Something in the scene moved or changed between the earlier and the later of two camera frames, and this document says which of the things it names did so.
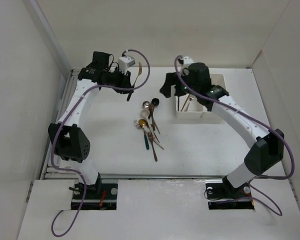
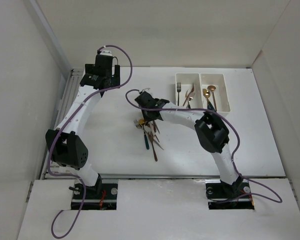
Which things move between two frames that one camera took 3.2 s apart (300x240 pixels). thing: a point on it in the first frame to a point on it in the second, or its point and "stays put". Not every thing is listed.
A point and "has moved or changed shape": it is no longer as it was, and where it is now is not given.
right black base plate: (221, 196) stays put
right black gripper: (172, 78) to (146, 118)
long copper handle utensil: (151, 139) stays put
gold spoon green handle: (131, 92) has moved or changed shape
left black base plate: (98, 196) stays put
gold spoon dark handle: (142, 122) stays put
